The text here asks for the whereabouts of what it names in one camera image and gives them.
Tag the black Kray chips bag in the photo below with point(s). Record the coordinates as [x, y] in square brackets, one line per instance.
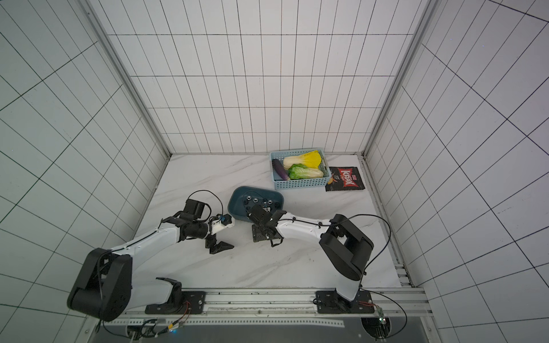
[344, 179]

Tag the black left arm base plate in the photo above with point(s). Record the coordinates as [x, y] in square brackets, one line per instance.
[183, 302]

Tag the light blue perforated basket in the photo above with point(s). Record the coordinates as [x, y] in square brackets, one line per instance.
[292, 184]

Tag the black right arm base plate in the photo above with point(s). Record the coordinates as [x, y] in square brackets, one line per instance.
[330, 302]

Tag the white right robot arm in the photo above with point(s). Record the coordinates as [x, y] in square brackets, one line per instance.
[345, 245]

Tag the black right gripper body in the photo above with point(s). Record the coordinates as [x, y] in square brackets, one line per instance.
[261, 231]

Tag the yellow napa cabbage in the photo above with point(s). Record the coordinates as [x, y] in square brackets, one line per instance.
[312, 159]

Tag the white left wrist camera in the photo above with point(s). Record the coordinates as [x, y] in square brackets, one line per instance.
[220, 222]

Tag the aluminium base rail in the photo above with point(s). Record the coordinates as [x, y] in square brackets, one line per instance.
[385, 313]

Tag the dark teal storage box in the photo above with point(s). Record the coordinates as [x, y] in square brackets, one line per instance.
[238, 210]

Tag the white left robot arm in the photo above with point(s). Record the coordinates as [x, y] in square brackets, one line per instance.
[105, 287]

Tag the purple eggplant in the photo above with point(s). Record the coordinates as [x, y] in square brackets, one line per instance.
[280, 170]

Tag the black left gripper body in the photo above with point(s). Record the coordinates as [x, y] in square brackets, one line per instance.
[202, 230]

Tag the green lettuce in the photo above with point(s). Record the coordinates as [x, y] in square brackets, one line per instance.
[302, 172]

